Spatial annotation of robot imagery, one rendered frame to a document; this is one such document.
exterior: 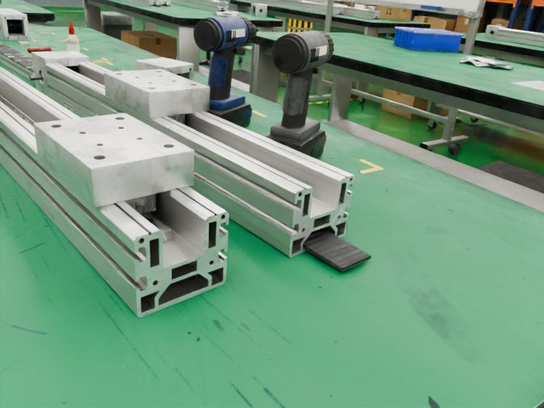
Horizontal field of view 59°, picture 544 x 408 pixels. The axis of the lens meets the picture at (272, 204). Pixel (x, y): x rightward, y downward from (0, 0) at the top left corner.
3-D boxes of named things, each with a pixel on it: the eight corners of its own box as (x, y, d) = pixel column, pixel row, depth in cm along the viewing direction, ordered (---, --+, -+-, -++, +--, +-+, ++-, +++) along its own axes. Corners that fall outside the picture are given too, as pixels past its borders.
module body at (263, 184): (49, 101, 109) (44, 63, 106) (92, 98, 116) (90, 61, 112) (288, 258, 56) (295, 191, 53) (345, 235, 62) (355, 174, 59)
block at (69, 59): (25, 94, 114) (19, 52, 110) (78, 90, 122) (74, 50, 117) (38, 103, 108) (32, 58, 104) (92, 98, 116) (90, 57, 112)
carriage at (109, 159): (40, 178, 57) (32, 122, 54) (128, 163, 64) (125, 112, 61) (95, 234, 46) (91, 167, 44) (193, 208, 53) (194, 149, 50)
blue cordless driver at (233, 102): (186, 131, 97) (187, 15, 88) (237, 112, 114) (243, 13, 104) (218, 139, 94) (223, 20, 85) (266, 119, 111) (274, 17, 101)
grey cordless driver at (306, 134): (256, 165, 83) (265, 31, 74) (301, 138, 100) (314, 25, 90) (296, 176, 80) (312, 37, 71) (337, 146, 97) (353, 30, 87)
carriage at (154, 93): (105, 111, 85) (103, 71, 83) (161, 104, 92) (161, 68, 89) (150, 135, 75) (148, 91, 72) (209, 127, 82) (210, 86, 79)
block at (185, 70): (129, 102, 114) (127, 61, 110) (163, 95, 123) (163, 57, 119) (159, 111, 110) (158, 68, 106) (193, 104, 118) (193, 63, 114)
